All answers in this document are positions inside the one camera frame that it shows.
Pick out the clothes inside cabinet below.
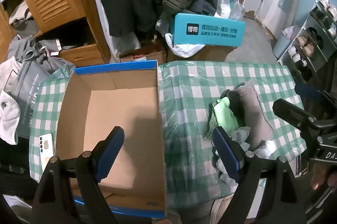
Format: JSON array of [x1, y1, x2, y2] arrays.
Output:
[[9, 0, 40, 39]]

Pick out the teal printed box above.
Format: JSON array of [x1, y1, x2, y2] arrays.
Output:
[[172, 13, 246, 48]]

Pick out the black soft sock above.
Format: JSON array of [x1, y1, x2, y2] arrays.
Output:
[[220, 89, 246, 127]]

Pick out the person's right hand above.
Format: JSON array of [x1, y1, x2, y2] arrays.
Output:
[[310, 163, 337, 191]]

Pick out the green checkered tablecloth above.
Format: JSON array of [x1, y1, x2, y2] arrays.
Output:
[[29, 60, 307, 210]]

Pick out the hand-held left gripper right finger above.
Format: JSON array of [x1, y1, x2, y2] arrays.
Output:
[[212, 126, 307, 224]]

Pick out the dark green glitter cloth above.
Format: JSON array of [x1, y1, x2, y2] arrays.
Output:
[[205, 106, 219, 141]]

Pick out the white sock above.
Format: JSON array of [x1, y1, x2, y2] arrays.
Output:
[[230, 126, 251, 147]]

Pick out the white quilted garment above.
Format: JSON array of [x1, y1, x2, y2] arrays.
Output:
[[0, 57, 24, 94]]

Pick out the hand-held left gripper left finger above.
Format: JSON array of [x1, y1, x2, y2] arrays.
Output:
[[34, 126, 153, 224]]

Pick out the grey printed tote bag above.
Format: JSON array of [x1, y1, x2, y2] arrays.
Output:
[[8, 60, 69, 139]]

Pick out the white smartphone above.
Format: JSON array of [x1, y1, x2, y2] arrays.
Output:
[[39, 133, 55, 173]]

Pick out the grey hoodie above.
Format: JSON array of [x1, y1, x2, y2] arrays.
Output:
[[8, 36, 77, 72]]

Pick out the white fleece cloth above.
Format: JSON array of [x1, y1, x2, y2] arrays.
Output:
[[0, 90, 21, 144]]

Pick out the large brown cardboard box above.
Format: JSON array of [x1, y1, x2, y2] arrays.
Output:
[[166, 44, 237, 63]]

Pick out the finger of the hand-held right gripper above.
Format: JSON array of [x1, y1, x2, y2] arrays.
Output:
[[272, 99, 316, 132], [294, 83, 332, 109]]

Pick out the small open cardboard box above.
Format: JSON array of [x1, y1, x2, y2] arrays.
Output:
[[119, 42, 167, 64]]

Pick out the white and pink bag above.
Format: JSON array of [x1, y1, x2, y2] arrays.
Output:
[[283, 25, 295, 39]]

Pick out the white patterned cloth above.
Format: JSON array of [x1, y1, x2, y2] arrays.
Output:
[[216, 139, 276, 184]]

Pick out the light green cloth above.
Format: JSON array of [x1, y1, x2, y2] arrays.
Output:
[[213, 98, 239, 135]]

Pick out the blue-rimmed cardboard box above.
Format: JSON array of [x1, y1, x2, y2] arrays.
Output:
[[54, 60, 167, 219]]

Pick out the grey shoe rack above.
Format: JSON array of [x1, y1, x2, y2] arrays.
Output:
[[278, 0, 337, 82]]

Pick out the light blue bin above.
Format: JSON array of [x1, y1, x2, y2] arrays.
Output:
[[272, 32, 290, 59]]

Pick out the grey sock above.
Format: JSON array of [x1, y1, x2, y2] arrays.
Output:
[[234, 79, 274, 149]]

